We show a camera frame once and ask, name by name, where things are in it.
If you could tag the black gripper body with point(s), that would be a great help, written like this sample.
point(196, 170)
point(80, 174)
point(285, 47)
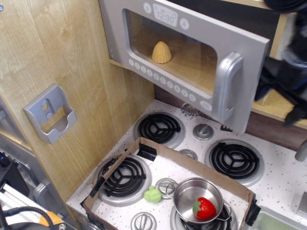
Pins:
point(288, 79)

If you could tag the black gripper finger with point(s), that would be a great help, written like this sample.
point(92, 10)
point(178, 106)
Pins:
point(299, 112)

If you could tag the grey toy microwave door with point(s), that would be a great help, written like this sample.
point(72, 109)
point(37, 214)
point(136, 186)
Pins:
point(214, 67)

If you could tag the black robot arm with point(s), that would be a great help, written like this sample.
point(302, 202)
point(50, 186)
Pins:
point(296, 50)

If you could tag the grey toy faucet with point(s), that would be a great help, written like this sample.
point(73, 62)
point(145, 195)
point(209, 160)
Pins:
point(301, 154)

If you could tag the hanging toy spatula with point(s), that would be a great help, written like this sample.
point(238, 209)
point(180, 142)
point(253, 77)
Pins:
point(225, 128)

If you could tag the back right black burner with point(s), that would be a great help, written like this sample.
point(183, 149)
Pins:
point(237, 160)

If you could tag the back silver stove knob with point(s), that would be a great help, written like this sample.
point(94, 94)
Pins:
point(203, 132)

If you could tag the silver stove knob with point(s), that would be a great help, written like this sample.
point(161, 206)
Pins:
point(143, 221)
point(167, 187)
point(203, 132)

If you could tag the toy sink basin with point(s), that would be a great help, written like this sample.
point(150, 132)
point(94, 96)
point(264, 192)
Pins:
point(268, 219)

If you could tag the small middle stove knob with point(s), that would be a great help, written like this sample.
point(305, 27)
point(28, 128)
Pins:
point(189, 153)

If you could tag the yellow toy corn cob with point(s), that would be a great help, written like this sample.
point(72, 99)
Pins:
point(161, 53)

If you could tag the red toy strawberry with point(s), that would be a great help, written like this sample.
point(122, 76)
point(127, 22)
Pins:
point(203, 208)

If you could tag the small steel pot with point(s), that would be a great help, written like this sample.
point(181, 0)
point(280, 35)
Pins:
point(189, 190)

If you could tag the centre silver stove knob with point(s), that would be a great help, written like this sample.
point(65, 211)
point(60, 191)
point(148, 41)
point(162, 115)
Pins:
point(167, 187)

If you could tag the green toy vegetable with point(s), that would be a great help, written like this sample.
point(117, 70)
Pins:
point(152, 195)

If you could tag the front left black burner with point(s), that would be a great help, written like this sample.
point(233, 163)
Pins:
point(127, 184)

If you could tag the front silver stove knob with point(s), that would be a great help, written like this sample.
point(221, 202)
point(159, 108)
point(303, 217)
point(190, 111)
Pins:
point(143, 221)

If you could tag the cardboard tray border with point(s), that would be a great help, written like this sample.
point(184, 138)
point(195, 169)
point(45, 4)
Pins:
point(163, 162)

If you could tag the orange round object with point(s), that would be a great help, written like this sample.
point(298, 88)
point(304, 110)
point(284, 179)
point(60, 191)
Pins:
point(54, 218)

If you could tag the grey wall holder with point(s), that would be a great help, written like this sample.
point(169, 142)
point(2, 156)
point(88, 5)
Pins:
point(44, 107)

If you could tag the grey oven door handle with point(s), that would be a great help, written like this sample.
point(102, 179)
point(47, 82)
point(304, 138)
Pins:
point(41, 194)

